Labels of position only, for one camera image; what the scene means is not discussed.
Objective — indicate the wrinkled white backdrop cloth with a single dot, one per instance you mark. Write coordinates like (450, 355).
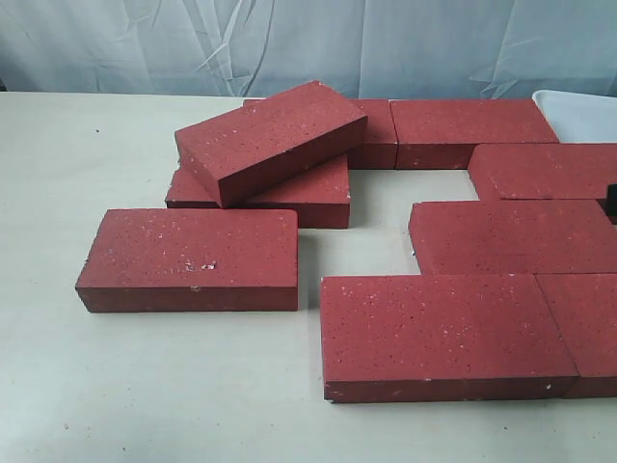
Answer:
(366, 49)

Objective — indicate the large front red brick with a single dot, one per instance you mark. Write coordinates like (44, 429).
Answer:
(414, 338)

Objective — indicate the white plastic tray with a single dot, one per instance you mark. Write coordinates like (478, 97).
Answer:
(579, 118)

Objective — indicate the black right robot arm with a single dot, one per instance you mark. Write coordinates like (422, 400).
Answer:
(611, 196)

